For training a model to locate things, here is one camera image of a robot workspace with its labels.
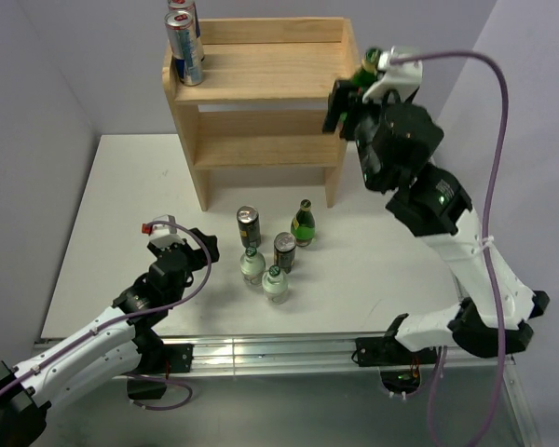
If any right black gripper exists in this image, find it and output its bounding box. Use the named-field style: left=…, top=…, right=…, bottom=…
left=320, top=77, right=415, bottom=192

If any green glass bottle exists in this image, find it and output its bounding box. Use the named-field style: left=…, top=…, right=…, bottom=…
left=291, top=199, right=316, bottom=247
left=350, top=47, right=384, bottom=90

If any black yellow can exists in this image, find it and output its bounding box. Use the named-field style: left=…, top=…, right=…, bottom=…
left=274, top=232, right=296, bottom=274
left=237, top=206, right=261, bottom=248

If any clear glass bottle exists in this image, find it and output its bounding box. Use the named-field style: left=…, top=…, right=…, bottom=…
left=262, top=264, right=288, bottom=305
left=240, top=247, right=266, bottom=286

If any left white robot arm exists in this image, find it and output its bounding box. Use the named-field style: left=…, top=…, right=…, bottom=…
left=0, top=220, right=220, bottom=446

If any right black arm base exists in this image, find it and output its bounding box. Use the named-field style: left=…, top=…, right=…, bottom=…
left=350, top=336, right=441, bottom=400

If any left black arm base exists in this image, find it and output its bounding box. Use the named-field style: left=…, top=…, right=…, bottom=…
left=124, top=343, right=194, bottom=412

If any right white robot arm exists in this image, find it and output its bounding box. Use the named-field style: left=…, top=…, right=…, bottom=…
left=322, top=79, right=550, bottom=364

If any wooden three-tier shelf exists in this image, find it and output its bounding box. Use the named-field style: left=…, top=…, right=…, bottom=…
left=162, top=17, right=360, bottom=210

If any rear silver blue can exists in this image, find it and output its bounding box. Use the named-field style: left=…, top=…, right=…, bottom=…
left=168, top=0, right=205, bottom=61

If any silver blue can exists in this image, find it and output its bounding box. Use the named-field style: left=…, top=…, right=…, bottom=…
left=168, top=0, right=205, bottom=61
left=165, top=9, right=204, bottom=87

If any front silver blue can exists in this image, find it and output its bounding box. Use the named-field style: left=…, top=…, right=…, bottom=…
left=165, top=9, right=204, bottom=87

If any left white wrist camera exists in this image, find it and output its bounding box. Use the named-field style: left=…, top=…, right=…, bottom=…
left=141, top=214, right=185, bottom=255

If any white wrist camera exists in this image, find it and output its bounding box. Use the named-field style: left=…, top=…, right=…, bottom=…
left=362, top=46, right=423, bottom=103
left=141, top=214, right=185, bottom=255

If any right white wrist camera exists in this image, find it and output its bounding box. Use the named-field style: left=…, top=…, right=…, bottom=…
left=362, top=46, right=423, bottom=103

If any aluminium front rail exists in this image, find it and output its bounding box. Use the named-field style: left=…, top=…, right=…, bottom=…
left=32, top=331, right=513, bottom=379

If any aluminium side rail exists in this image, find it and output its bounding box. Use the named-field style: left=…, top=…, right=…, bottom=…
left=451, top=278, right=541, bottom=447

